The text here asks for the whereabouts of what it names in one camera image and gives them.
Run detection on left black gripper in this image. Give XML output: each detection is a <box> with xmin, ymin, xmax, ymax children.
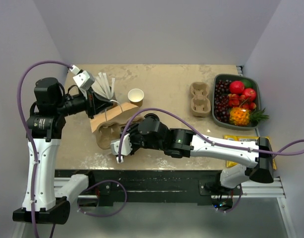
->
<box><xmin>56</xmin><ymin>85</ymin><xmax>113</xmax><ymax>119</ymax></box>

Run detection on purple cable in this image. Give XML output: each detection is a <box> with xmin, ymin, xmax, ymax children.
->
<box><xmin>118</xmin><ymin>108</ymin><xmax>304</xmax><ymax>161</ymax></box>
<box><xmin>17</xmin><ymin>60</ymin><xmax>73</xmax><ymax>238</ymax></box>

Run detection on brown paper coffee cup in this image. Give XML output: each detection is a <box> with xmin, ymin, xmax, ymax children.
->
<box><xmin>127</xmin><ymin>88</ymin><xmax>145</xmax><ymax>107</ymax></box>

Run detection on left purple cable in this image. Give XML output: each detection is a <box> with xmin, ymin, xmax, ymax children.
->
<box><xmin>17</xmin><ymin>60</ymin><xmax>73</xmax><ymax>238</ymax></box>

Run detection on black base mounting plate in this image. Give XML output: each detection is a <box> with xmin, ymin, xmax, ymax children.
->
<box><xmin>55</xmin><ymin>170</ymin><xmax>241</xmax><ymax>207</ymax></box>

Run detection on dark red grapes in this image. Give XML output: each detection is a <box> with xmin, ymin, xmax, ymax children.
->
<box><xmin>213</xmin><ymin>80</ymin><xmax>230</xmax><ymax>123</ymax></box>

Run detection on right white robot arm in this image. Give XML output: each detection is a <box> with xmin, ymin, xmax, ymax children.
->
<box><xmin>110</xmin><ymin>114</ymin><xmax>274</xmax><ymax>195</ymax></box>

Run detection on cardboard cup carrier tray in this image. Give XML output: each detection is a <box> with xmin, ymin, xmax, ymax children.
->
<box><xmin>190</xmin><ymin>82</ymin><xmax>211</xmax><ymax>118</ymax></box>

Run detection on green lime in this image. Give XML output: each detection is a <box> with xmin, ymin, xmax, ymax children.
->
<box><xmin>241</xmin><ymin>78</ymin><xmax>253</xmax><ymax>89</ymax></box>

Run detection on red apple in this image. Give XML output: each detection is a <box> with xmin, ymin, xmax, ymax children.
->
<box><xmin>229</xmin><ymin>81</ymin><xmax>245</xmax><ymax>95</ymax></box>
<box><xmin>242</xmin><ymin>88</ymin><xmax>256</xmax><ymax>102</ymax></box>

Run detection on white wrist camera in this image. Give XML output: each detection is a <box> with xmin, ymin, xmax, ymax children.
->
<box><xmin>73</xmin><ymin>70</ymin><xmax>95</xmax><ymax>91</ymax></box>
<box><xmin>110</xmin><ymin>133</ymin><xmax>132</xmax><ymax>164</ymax></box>

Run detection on red yellow cherries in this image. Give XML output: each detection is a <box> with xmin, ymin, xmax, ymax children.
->
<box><xmin>228</xmin><ymin>94</ymin><xmax>256</xmax><ymax>111</ymax></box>

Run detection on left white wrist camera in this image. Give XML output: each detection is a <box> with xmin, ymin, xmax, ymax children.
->
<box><xmin>73</xmin><ymin>70</ymin><xmax>95</xmax><ymax>91</ymax></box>

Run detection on grey fruit tray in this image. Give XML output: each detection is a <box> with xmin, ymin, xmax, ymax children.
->
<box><xmin>212</xmin><ymin>74</ymin><xmax>268</xmax><ymax>131</ymax></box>

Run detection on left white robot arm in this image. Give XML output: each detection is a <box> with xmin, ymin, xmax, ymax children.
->
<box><xmin>12</xmin><ymin>77</ymin><xmax>113</xmax><ymax>225</ymax></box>

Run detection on brown paper bag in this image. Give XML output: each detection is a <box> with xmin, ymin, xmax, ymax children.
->
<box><xmin>90</xmin><ymin>103</ymin><xmax>140</xmax><ymax>133</ymax></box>

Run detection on yellow snack packet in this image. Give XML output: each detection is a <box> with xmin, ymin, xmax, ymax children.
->
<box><xmin>223</xmin><ymin>134</ymin><xmax>277</xmax><ymax>170</ymax></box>

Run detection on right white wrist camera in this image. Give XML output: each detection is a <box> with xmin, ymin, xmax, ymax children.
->
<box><xmin>110</xmin><ymin>133</ymin><xmax>132</xmax><ymax>164</ymax></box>

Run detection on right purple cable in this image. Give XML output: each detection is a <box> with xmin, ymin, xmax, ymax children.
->
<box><xmin>118</xmin><ymin>108</ymin><xmax>304</xmax><ymax>161</ymax></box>

